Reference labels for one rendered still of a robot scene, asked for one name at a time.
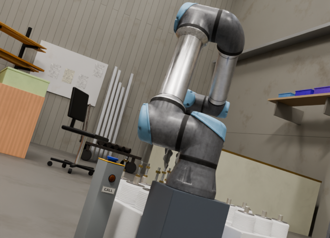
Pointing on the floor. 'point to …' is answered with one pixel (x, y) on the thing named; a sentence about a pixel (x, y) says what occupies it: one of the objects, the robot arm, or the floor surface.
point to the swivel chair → (76, 107)
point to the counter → (256, 187)
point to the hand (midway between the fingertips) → (170, 167)
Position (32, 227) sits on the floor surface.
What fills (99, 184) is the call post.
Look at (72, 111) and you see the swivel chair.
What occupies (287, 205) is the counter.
